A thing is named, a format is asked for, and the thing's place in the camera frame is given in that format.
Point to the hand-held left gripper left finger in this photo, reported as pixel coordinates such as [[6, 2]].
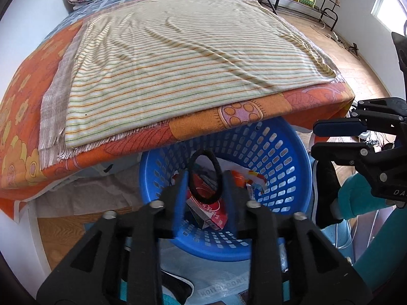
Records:
[[179, 198]]

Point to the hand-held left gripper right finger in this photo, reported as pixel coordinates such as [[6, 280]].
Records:
[[232, 193]]

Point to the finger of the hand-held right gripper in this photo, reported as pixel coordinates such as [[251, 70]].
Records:
[[343, 152], [340, 127]]

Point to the red cardboard box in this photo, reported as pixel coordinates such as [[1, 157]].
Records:
[[213, 213]]

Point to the blue plastic basket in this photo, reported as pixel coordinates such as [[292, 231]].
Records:
[[279, 165]]

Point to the dark cloth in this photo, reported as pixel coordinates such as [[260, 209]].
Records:
[[327, 193]]

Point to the person's teal pant leg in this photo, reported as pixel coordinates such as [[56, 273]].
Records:
[[381, 254]]

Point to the clear plastic sheet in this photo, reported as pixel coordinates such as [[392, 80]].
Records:
[[216, 276]]

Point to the white bed cover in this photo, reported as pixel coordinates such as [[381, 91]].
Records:
[[95, 193]]

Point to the white power strip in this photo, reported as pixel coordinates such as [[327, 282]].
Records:
[[337, 38]]

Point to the black clothes rack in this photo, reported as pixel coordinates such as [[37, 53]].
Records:
[[330, 9]]

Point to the window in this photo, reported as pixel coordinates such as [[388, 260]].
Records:
[[384, 6]]

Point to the striped cream blanket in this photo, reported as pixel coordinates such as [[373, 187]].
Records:
[[190, 70]]

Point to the orange floral bed sheet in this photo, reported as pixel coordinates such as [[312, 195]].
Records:
[[25, 117]]

